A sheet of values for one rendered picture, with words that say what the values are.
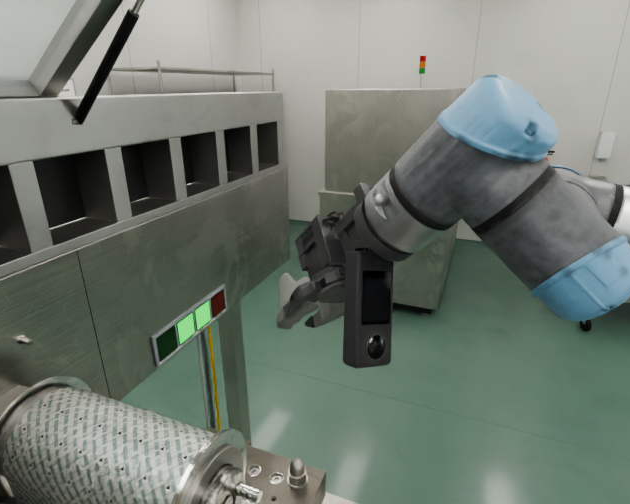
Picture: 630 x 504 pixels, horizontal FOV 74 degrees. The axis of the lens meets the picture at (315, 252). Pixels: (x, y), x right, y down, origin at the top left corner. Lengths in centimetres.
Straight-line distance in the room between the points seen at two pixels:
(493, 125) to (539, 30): 447
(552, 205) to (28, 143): 61
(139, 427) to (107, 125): 46
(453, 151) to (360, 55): 465
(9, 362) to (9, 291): 10
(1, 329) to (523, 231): 62
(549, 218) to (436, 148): 10
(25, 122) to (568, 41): 453
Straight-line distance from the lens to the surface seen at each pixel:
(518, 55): 477
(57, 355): 75
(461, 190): 34
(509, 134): 32
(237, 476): 53
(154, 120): 84
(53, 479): 59
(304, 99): 518
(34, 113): 69
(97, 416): 58
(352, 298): 41
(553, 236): 35
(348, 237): 44
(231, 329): 147
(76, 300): 75
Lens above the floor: 167
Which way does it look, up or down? 21 degrees down
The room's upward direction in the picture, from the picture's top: straight up
